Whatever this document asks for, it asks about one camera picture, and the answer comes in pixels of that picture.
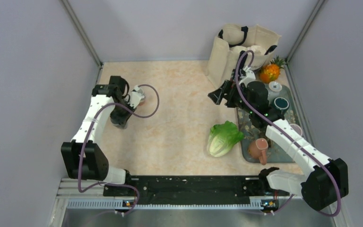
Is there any beige canvas tote bag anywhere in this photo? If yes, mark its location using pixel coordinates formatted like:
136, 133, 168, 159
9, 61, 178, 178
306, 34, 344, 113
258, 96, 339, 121
206, 24, 281, 88

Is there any toy lettuce head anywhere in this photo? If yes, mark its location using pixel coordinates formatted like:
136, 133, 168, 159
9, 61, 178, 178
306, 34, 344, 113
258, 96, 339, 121
207, 121, 244, 157

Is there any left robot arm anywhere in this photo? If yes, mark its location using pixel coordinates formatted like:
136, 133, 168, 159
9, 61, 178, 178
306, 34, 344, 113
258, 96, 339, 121
60, 76, 135, 195

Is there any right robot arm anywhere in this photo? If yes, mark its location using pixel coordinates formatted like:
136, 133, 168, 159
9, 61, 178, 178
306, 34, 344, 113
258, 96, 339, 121
208, 80, 349, 217

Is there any pink mug small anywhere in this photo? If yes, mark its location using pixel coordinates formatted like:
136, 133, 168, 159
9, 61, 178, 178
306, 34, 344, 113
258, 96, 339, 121
139, 97, 146, 106

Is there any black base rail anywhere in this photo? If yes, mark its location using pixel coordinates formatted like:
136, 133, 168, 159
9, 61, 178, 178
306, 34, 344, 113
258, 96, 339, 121
103, 175, 289, 205

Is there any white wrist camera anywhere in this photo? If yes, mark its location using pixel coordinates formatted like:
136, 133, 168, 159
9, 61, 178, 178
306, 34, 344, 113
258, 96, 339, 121
239, 65, 256, 86
128, 85, 145, 109

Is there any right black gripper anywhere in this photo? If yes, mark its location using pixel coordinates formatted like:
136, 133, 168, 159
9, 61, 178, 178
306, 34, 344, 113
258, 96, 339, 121
208, 79, 255, 114

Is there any dark teal mug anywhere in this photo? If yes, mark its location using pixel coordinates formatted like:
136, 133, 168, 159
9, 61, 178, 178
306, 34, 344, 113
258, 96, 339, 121
271, 96, 290, 116

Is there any toy pineapple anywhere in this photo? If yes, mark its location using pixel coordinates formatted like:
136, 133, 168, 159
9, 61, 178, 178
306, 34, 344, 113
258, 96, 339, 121
259, 56, 286, 84

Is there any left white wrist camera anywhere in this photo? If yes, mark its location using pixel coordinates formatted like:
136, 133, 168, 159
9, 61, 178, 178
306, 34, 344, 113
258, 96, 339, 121
128, 85, 145, 109

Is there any floral grey tray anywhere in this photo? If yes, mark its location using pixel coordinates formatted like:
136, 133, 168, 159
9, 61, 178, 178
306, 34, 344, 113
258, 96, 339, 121
237, 85, 301, 163

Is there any pink mug large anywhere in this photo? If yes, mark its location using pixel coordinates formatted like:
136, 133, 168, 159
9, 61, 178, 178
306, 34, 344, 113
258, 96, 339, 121
248, 138, 268, 165

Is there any mauve cup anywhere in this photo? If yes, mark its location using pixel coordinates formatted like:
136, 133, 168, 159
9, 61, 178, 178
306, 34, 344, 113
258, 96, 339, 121
290, 123, 303, 137

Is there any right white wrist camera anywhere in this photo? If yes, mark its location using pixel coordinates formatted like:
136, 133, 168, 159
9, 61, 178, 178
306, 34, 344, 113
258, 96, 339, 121
239, 65, 256, 86

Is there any white grey mug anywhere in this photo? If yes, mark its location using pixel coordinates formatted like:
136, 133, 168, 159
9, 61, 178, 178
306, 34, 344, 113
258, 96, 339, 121
266, 81, 283, 102

